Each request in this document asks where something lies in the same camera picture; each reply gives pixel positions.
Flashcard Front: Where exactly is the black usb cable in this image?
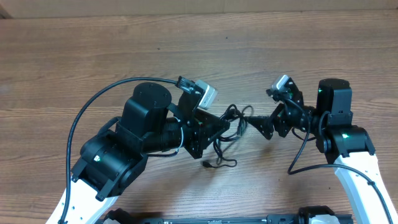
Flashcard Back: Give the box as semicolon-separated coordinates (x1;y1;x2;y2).
201;103;254;169

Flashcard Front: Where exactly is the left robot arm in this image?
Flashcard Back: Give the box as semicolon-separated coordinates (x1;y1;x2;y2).
49;77;230;223

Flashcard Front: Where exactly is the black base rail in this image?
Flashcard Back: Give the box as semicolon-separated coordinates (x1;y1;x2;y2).
96;206;354;224

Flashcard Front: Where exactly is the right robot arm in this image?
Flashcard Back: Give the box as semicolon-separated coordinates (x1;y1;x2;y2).
246;75;397;223

